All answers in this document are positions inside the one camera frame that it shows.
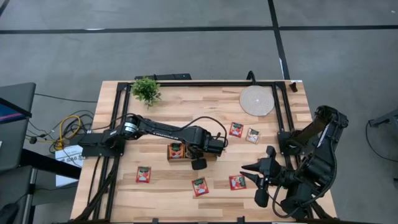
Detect yellow cable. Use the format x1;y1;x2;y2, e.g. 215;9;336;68
55;113;82;151

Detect black cable tangle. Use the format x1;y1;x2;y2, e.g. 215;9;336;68
25;91;106;154

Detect beige tea bag packet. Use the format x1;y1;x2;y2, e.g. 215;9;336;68
246;128;261;144

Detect green potted artificial plant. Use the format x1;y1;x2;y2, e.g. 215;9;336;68
129;77;163;110

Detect round woven beige trivet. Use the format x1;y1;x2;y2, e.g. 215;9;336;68
239;85;275;117

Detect wooden three-compartment tea box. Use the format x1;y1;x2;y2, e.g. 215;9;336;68
167;142;218;164

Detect dark side table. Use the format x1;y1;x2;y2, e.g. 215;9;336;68
0;148;82;224

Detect white paper sheet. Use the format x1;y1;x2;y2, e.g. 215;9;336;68
55;144;85;187

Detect black floor cable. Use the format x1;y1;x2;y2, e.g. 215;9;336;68
365;119;398;163

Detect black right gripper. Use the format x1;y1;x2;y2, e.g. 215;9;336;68
239;145;282;190

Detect black computer mouse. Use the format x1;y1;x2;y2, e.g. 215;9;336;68
0;202;20;224

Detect orange tea bag packet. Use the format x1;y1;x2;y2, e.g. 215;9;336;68
169;142;185;160

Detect black power strip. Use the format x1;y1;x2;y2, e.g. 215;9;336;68
134;73;192;82

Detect dark grey desk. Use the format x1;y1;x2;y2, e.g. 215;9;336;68
0;82;37;172

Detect black computer monitor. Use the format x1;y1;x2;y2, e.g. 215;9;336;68
0;97;33;124

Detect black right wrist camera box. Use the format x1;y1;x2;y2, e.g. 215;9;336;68
254;185;270;208

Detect grey metal stand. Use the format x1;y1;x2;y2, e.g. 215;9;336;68
368;108;398;128

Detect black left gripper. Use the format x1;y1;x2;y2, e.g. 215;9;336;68
185;138;226;160

